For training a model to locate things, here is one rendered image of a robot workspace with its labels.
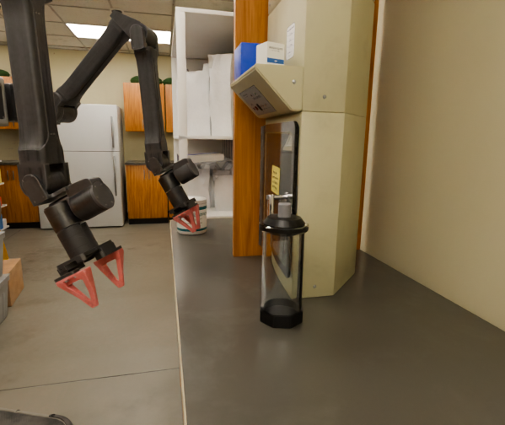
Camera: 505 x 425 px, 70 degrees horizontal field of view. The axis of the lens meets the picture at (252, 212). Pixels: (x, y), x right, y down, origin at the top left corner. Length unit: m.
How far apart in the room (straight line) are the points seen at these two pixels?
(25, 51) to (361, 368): 0.82
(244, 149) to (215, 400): 0.81
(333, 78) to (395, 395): 0.67
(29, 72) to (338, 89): 0.64
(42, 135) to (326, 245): 0.67
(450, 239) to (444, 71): 0.46
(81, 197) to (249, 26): 0.79
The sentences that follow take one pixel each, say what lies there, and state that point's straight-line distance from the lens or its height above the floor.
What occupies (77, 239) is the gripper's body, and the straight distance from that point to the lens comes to 0.77.
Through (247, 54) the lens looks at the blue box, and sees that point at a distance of 1.07.
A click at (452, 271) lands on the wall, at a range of 1.13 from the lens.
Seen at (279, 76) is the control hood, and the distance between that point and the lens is 0.88.
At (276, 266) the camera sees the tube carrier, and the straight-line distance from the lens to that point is 0.78.
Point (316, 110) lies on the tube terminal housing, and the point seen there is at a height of 1.41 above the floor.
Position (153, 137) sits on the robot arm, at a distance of 1.20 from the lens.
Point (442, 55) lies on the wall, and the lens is 1.20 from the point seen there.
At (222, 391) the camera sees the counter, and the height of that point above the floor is 0.94.
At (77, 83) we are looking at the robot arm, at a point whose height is 1.51.
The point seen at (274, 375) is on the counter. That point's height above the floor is 0.94.
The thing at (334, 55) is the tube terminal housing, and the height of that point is 1.54.
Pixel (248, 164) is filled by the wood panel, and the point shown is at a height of 1.26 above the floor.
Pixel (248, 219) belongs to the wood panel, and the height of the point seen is 1.07.
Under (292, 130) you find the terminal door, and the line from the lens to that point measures 0.91.
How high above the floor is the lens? 1.34
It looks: 11 degrees down
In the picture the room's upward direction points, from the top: 1 degrees clockwise
